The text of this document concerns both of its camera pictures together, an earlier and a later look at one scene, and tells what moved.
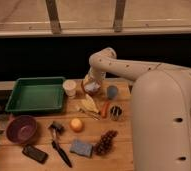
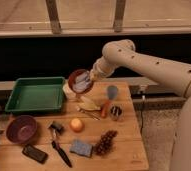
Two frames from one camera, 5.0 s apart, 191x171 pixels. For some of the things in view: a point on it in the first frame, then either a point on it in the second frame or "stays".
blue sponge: x=81 y=148 stays
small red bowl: x=91 y=88 → x=79 y=81
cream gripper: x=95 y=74 stays
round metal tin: x=115 y=112 stays
